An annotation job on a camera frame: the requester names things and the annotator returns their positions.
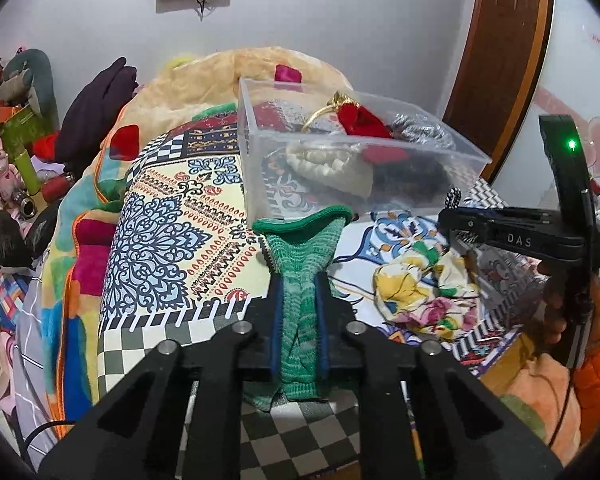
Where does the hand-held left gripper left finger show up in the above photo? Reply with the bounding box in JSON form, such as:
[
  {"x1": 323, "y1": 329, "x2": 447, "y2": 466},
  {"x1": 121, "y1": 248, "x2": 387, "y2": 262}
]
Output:
[{"x1": 39, "y1": 280, "x2": 286, "y2": 480}]

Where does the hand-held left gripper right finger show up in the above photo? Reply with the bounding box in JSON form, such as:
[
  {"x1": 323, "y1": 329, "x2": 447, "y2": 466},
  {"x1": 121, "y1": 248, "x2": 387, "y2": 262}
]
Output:
[{"x1": 314, "y1": 271, "x2": 565, "y2": 480}]

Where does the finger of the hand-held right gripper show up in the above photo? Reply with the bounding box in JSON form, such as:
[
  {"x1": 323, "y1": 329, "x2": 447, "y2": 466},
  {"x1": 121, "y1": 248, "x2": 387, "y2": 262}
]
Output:
[{"x1": 437, "y1": 207, "x2": 491, "y2": 247}]

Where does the green knitted sock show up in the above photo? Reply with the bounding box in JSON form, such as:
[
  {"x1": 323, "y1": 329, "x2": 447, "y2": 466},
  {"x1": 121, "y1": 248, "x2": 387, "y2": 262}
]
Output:
[{"x1": 243, "y1": 205, "x2": 355, "y2": 413}]

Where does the clear plastic storage box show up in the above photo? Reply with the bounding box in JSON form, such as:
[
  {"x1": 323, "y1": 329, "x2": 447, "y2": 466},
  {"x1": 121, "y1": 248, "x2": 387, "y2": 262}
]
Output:
[{"x1": 237, "y1": 77, "x2": 493, "y2": 221}]

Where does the person's right hand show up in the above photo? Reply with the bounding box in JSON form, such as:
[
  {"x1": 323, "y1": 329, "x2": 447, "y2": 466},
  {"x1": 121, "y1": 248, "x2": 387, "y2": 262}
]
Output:
[{"x1": 536, "y1": 261, "x2": 600, "y2": 356}]

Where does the black fuzzy scrunchie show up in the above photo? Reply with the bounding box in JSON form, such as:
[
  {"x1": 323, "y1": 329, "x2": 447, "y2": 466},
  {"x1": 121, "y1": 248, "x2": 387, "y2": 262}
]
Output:
[{"x1": 367, "y1": 152, "x2": 451, "y2": 201}]

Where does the floral yellow scrunchie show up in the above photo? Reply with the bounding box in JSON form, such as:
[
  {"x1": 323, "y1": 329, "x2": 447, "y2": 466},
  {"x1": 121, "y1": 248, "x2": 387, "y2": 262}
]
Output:
[{"x1": 372, "y1": 242, "x2": 481, "y2": 341}]

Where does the silver grey scrunchie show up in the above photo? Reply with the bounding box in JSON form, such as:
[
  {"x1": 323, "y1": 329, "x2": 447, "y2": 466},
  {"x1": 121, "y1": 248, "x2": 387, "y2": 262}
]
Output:
[{"x1": 391, "y1": 112, "x2": 454, "y2": 148}]

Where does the patterned bedsheet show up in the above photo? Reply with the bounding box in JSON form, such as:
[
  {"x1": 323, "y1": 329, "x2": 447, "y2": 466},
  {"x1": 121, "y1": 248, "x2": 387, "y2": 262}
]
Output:
[{"x1": 97, "y1": 110, "x2": 538, "y2": 476}]

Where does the red velvet cloth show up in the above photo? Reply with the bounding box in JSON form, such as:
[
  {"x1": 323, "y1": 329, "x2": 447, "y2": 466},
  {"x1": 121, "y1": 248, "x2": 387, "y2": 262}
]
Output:
[{"x1": 336, "y1": 101, "x2": 396, "y2": 140}]

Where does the cream knitted scrunchie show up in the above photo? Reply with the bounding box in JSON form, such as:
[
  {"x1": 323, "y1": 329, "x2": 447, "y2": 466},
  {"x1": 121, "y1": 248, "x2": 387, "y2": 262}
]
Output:
[{"x1": 286, "y1": 142, "x2": 376, "y2": 197}]

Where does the brown wooden door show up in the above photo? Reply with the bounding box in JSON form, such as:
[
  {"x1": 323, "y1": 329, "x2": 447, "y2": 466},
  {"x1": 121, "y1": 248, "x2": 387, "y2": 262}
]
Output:
[{"x1": 440, "y1": 0, "x2": 556, "y2": 183}]

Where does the gold bangle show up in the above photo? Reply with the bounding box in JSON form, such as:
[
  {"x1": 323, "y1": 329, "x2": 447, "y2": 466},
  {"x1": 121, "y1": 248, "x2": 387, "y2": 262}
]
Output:
[{"x1": 300, "y1": 91, "x2": 353, "y2": 134}]

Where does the colourful fleece blanket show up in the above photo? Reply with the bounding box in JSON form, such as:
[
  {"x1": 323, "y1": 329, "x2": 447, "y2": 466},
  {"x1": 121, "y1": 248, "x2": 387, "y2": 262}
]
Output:
[{"x1": 40, "y1": 46, "x2": 353, "y2": 423}]

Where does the dark purple garment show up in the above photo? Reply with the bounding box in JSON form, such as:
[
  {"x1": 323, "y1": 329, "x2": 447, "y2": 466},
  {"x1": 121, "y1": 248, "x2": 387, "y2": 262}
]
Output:
[{"x1": 54, "y1": 57, "x2": 140, "y2": 166}]

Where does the pink rabbit figurine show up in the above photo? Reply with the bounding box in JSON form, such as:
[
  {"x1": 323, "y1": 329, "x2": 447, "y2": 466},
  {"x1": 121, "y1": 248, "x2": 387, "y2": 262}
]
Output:
[{"x1": 0, "y1": 136, "x2": 20, "y2": 206}]

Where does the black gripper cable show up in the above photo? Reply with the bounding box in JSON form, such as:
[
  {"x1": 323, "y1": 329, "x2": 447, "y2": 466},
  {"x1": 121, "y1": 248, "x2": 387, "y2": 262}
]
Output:
[{"x1": 546, "y1": 360, "x2": 577, "y2": 447}]

